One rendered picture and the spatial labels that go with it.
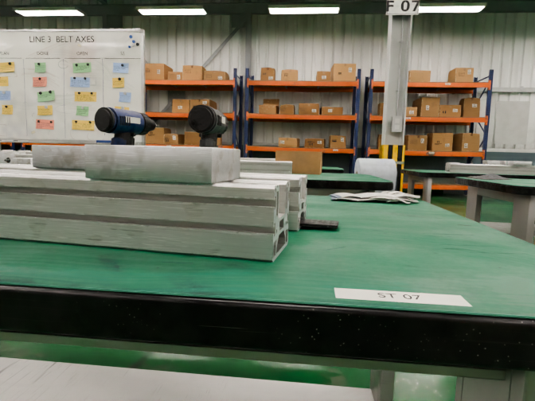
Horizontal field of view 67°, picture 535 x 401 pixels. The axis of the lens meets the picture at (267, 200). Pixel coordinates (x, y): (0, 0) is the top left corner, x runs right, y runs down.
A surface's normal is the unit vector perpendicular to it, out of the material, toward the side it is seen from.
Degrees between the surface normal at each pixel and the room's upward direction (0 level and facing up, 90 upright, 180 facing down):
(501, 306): 0
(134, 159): 90
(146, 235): 90
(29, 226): 90
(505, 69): 90
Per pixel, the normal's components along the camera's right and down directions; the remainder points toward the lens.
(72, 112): -0.11, 0.11
